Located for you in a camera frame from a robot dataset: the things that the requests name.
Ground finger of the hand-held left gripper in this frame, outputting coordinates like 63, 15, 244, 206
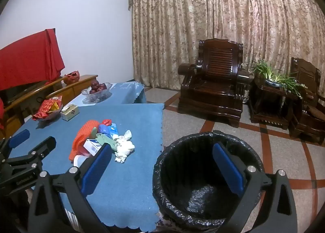
5, 136, 57, 170
0, 129, 31, 158

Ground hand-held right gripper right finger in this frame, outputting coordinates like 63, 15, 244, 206
212, 142, 298, 233

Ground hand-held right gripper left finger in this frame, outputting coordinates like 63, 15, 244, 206
27, 143, 113, 233

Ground white blue carton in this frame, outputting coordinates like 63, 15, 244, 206
83, 139, 103, 157

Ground green rubber gloves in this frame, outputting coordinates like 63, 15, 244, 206
95, 133, 118, 151

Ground white tissue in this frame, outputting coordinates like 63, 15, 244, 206
118, 130, 132, 141
114, 139, 135, 164

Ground black bag lined trash bin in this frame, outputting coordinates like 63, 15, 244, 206
152, 130, 266, 231

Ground orange mesh bag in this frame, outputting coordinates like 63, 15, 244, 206
69, 120, 100, 161

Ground blue plastic bag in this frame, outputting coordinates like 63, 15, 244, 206
98, 124, 110, 137

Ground light blue packet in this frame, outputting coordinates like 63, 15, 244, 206
109, 123, 120, 137

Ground crumpled red snack wrapper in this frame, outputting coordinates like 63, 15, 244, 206
32, 112, 51, 120

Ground glass snack dish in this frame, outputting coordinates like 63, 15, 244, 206
33, 107, 63, 122

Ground red patterned snack packet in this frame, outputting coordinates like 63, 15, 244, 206
39, 98, 63, 115

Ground beige tissue box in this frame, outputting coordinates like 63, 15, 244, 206
60, 104, 80, 121

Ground black television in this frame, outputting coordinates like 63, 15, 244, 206
0, 81, 49, 105

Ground curved wooden chair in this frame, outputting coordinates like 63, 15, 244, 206
0, 77, 77, 137

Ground glass fruit bowl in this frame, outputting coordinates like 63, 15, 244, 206
81, 83, 113, 104

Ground light wooden cabinet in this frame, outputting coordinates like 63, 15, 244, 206
61, 74, 99, 108

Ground red cloth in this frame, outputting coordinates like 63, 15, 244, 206
0, 28, 65, 91

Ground dark wooden side table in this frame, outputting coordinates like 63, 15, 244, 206
250, 78, 299, 130

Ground pale blue tablecloth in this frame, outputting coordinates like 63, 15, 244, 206
81, 82, 147, 108

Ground heap of red apples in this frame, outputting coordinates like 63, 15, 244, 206
89, 79, 107, 94

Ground dark wooden armchair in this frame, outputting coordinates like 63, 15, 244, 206
289, 57, 325, 144
178, 38, 254, 128

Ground brown seat cushion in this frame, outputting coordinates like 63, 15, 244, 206
306, 106, 325, 119

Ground potted green plant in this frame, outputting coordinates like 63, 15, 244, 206
241, 59, 308, 99

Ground beige patterned curtain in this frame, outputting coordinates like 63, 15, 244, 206
128, 0, 325, 122

